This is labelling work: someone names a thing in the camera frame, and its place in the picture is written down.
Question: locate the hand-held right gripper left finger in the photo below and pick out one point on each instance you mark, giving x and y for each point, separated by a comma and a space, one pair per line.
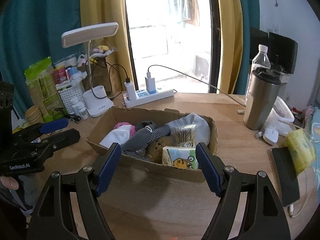
107, 170

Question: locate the cartoon printed tissue pack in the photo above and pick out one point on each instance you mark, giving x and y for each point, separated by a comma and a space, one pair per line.
180, 158

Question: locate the white charger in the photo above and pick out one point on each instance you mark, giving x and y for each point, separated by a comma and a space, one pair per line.
150, 83

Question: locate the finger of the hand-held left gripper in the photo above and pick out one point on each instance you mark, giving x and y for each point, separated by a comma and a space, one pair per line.
66, 136
55, 125

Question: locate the stack of brown paper cups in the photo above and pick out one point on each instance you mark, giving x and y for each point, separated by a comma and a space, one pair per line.
33, 113

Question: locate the black flashlight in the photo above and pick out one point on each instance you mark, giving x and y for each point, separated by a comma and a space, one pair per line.
75, 118

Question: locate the bag of cotton swabs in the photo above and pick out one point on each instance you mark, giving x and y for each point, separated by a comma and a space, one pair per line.
185, 135

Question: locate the green snack package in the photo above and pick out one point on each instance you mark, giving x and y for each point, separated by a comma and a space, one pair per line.
42, 87

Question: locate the white desk lamp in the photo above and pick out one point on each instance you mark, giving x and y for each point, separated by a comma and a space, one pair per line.
98, 107

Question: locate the brown spotted sponge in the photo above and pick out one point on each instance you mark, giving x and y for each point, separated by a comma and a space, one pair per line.
160, 150

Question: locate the black monitor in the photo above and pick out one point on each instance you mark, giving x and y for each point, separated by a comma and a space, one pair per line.
282, 52

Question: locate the large white pill bottle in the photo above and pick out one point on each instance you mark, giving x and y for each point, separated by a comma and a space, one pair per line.
74, 105

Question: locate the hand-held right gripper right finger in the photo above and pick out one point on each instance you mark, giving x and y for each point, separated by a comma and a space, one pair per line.
208, 170

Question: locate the teal curtain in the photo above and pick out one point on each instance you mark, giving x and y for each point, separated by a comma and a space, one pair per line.
250, 12
37, 17

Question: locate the clear plastic bag with barcode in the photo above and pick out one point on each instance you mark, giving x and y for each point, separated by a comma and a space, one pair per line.
201, 130

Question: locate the white computer mouse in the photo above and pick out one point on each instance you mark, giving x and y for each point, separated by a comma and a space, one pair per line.
271, 135

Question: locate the white perforated basket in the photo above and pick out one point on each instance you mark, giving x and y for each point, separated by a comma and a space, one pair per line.
68, 97

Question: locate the hanging clothes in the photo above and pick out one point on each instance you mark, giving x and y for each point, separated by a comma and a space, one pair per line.
182, 2

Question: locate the dotted grey sock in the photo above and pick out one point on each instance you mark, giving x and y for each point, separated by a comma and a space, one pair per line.
161, 131

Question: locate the person's left hand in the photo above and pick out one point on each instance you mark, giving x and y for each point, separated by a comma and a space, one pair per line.
10, 183

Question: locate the small green label pill bottle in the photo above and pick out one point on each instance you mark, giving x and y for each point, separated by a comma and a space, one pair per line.
82, 112

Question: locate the clear water bottle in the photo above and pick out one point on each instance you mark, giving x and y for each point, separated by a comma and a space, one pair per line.
261, 60

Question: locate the dark grey sock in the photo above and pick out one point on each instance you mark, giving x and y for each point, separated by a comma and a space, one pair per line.
137, 140

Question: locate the outdoor air conditioner unit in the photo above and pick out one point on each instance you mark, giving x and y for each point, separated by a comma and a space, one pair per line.
202, 65

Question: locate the black smartphone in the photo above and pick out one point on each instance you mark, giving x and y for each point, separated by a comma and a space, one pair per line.
285, 177

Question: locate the white plastic container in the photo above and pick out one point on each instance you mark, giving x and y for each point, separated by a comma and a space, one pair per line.
280, 122

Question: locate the cardboard box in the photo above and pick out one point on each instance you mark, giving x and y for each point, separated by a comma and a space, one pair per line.
175, 173

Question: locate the steel tumbler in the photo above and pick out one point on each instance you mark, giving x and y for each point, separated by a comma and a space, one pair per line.
260, 100

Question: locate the crumpled white plastic bag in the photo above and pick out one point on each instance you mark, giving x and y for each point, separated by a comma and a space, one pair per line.
78, 77

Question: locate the yellow tissue pack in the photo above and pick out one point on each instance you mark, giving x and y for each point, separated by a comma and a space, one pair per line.
300, 150

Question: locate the yellow curtain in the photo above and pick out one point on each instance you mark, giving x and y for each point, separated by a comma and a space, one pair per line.
230, 30
105, 5

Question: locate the blue and white box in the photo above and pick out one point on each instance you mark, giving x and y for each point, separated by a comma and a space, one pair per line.
72, 71

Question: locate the bag of plush toys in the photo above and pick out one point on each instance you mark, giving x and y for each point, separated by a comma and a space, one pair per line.
101, 50

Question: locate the white power strip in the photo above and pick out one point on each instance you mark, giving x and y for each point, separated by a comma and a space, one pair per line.
150, 97

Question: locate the pink and white sock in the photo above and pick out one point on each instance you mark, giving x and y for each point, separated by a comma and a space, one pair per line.
115, 136

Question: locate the black door frame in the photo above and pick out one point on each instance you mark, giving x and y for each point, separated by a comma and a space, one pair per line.
213, 30

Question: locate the brown paper bag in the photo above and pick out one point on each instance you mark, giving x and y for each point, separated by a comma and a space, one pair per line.
100, 75

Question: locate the white cabinet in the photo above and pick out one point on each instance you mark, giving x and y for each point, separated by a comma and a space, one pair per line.
285, 78

